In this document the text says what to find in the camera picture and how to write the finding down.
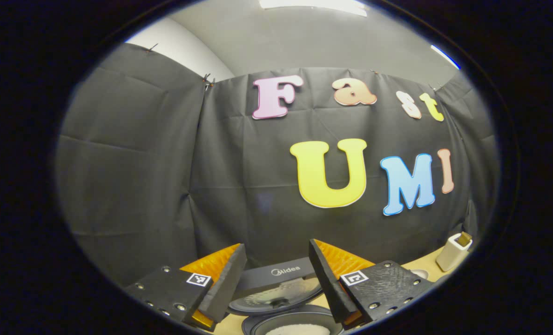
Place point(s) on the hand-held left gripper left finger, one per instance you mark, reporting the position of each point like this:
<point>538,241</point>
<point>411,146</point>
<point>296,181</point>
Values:
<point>223,291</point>

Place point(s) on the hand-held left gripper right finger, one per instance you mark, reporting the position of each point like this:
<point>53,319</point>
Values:
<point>330,288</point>

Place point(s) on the dark grey rice cooker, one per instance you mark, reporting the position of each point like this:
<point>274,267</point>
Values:
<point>267,278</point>

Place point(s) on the white rice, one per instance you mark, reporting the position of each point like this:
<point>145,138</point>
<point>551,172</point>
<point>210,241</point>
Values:
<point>297,330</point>

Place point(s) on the white utensil holder box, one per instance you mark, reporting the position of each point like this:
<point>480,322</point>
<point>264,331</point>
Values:
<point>451,256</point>

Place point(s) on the black backdrop cloth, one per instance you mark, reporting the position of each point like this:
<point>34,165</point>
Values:
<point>141,163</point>

